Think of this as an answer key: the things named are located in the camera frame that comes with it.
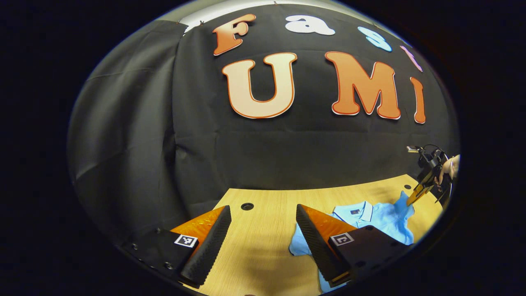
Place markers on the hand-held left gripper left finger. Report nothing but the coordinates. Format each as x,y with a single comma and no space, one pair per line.
209,250

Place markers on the light blue T-shirt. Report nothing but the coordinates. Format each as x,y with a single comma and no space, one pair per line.
386,220

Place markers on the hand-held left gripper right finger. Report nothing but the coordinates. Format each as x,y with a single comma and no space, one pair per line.
318,248

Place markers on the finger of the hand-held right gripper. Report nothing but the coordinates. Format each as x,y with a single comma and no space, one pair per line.
419,193

